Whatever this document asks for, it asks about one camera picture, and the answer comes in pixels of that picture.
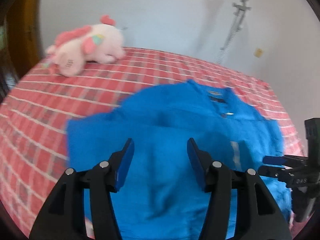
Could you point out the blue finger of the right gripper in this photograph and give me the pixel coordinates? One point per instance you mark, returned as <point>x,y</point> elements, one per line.
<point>273,172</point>
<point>272,160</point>

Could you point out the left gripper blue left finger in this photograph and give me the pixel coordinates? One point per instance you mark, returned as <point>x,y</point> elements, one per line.
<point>62,214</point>

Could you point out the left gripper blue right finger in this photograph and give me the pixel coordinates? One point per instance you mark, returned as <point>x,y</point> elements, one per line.
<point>257,214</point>

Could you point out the blue puffer jacket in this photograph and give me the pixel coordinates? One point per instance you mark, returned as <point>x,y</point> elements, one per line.
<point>161,198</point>

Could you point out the red plaid bed sheet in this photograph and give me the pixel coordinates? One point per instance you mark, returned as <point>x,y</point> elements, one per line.
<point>35,112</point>

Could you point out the grey garment steamer stand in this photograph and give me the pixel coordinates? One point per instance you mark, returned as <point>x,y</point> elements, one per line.
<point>239,15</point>

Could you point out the pink unicorn plush toy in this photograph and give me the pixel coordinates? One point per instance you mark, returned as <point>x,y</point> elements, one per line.
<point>101,43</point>

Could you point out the wooden door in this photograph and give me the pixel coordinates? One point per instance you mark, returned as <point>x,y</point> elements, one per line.
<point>23,35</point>

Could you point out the yellow wall socket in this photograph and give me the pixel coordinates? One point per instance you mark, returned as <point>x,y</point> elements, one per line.
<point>258,52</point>

